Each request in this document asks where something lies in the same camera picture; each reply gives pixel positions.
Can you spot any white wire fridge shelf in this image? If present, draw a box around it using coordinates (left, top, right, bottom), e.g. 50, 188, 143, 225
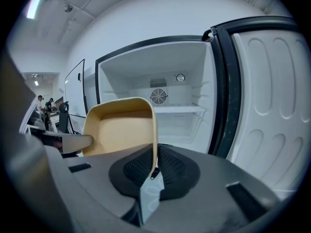
153, 104, 208, 114

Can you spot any light blue floral tablecloth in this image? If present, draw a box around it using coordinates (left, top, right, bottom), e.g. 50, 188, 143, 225
140, 173, 165, 226

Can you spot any black office chair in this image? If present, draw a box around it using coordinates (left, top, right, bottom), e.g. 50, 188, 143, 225
58, 101, 73, 133

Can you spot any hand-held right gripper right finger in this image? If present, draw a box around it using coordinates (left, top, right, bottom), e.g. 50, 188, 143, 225
142, 143, 282, 233

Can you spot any short ceiling light strip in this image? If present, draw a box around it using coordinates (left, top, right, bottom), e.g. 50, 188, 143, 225
26, 0, 48, 19

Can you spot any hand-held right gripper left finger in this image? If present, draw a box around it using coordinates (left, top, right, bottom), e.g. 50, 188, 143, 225
63, 143, 155, 228

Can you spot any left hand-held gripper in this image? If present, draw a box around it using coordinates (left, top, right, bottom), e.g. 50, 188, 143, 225
20, 104, 95, 155

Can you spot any beige plastic container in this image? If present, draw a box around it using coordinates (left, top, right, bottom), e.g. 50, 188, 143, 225
82, 97, 160, 181

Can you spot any white desk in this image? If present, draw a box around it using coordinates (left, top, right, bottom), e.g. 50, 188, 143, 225
45, 112, 61, 133

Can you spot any white fridge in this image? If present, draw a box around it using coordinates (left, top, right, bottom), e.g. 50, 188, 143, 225
94, 16, 309, 201

